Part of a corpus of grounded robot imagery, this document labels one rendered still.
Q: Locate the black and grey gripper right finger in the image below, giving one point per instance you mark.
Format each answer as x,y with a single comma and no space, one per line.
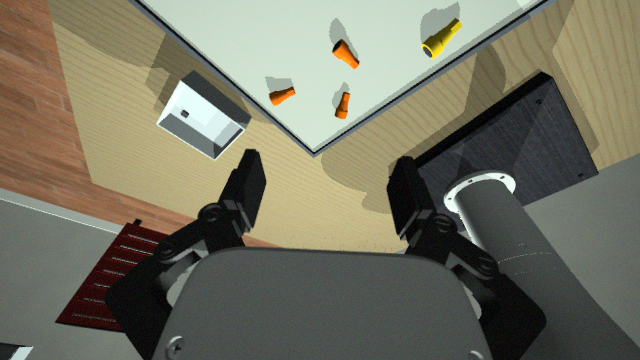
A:
510,319

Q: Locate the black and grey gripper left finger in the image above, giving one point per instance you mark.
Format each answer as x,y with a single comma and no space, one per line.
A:
138,300

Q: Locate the yellow wire connector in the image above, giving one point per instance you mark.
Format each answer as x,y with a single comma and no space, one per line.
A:
434,45

